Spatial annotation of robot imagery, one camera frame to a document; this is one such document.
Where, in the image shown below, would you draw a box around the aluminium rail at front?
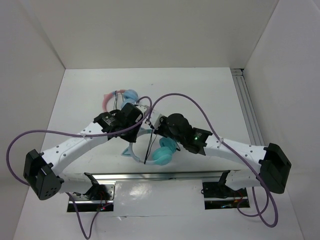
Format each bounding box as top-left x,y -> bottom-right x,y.
89,171 -> 224,182

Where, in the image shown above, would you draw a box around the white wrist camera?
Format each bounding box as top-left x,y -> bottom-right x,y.
137,105 -> 152,120
145,110 -> 165,130

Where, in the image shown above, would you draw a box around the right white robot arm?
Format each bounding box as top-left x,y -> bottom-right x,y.
149,111 -> 292,196

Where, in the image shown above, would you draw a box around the black headphone audio cable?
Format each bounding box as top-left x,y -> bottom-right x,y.
143,129 -> 182,165

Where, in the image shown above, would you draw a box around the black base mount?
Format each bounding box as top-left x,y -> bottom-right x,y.
71,181 -> 116,213
200,182 -> 250,210

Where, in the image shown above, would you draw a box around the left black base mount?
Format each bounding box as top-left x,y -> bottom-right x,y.
71,181 -> 116,213

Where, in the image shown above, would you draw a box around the aluminium rail at right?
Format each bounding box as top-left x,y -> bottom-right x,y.
230,68 -> 265,146

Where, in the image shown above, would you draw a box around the pink blue cat ear headphones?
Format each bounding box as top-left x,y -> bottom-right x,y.
102,88 -> 140,113

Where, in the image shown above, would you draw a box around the aluminium rail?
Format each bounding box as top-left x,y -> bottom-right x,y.
89,171 -> 224,182
230,68 -> 265,146

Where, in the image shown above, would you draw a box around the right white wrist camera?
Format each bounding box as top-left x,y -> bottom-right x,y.
145,110 -> 165,130

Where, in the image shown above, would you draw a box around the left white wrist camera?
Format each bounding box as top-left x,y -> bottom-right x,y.
137,105 -> 152,120

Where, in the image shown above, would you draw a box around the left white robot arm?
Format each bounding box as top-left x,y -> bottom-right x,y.
23,103 -> 149,201

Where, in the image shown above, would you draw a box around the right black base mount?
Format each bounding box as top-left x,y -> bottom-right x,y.
200,182 -> 250,210

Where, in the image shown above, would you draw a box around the teal cat ear headphones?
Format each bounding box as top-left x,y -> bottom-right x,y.
121,137 -> 181,166

